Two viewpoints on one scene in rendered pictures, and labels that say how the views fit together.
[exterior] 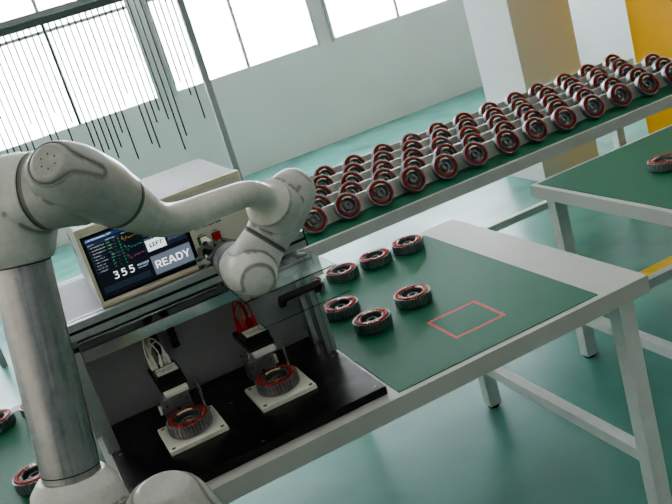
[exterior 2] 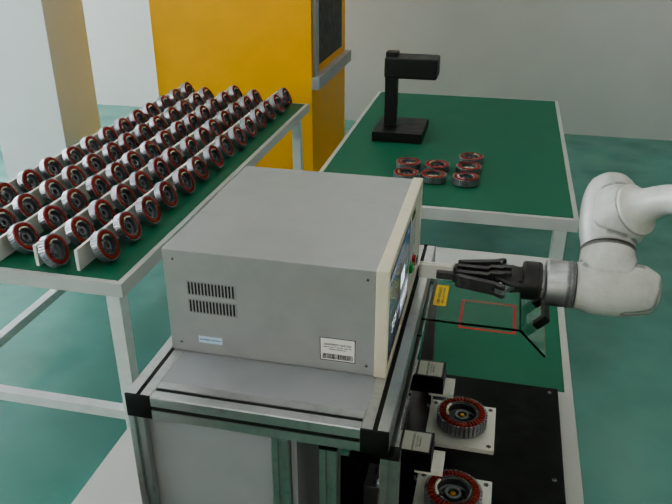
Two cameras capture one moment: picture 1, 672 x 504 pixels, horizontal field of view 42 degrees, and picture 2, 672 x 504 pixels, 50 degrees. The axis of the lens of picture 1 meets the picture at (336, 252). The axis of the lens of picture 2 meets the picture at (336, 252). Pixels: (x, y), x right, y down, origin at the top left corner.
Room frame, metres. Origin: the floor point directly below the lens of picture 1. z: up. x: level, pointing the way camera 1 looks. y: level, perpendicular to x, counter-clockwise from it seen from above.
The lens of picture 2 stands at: (1.63, 1.48, 1.84)
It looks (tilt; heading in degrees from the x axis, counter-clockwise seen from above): 26 degrees down; 302
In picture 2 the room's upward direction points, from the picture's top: straight up
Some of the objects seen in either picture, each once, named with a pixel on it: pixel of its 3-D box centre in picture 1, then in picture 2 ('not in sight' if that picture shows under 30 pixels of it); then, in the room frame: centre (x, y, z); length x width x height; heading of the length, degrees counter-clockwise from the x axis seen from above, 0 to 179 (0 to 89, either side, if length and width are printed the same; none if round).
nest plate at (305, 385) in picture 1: (280, 388); (460, 425); (2.07, 0.24, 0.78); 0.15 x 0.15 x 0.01; 19
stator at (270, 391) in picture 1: (277, 380); (461, 416); (2.07, 0.24, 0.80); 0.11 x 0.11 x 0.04
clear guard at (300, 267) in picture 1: (279, 284); (469, 306); (2.10, 0.16, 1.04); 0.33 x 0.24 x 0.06; 19
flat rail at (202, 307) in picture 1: (194, 310); (415, 357); (2.12, 0.39, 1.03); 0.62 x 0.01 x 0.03; 109
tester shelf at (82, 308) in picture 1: (166, 269); (307, 316); (2.33, 0.46, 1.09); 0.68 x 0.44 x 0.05; 109
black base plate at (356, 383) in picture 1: (237, 412); (448, 467); (2.04, 0.36, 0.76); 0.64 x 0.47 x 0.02; 109
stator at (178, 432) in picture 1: (189, 421); (452, 495); (1.99, 0.47, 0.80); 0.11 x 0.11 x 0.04
